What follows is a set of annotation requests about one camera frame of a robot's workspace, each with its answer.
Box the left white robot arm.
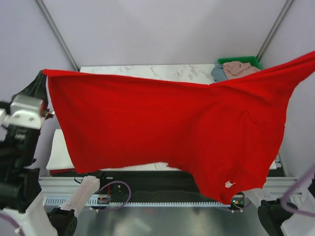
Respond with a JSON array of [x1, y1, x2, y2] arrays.
[[0, 71, 108, 236]]

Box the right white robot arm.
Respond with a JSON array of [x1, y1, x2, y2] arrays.
[[244, 188, 315, 236]]

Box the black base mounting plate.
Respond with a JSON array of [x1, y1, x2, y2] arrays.
[[99, 171, 200, 196]]

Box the light blue t-shirt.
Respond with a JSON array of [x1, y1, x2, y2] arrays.
[[211, 64, 228, 83]]

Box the pink t-shirt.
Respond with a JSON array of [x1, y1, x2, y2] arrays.
[[222, 61, 261, 80]]

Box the green plastic bin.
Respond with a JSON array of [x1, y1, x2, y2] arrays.
[[217, 56, 263, 72]]

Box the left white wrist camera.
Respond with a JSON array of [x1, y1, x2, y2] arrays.
[[0, 95, 55, 130]]

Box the aluminium frame rail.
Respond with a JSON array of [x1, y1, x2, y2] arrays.
[[39, 177, 297, 198]]

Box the grey slotted cable duct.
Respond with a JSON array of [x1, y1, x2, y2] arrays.
[[44, 196, 231, 207]]

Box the left aluminium corner post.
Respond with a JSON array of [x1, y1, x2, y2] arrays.
[[33, 0, 80, 71]]

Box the aluminium corner post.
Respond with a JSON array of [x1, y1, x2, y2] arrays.
[[33, 0, 80, 71], [256, 0, 295, 61]]

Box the right aluminium corner post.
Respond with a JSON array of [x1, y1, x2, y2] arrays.
[[256, 0, 295, 61]]

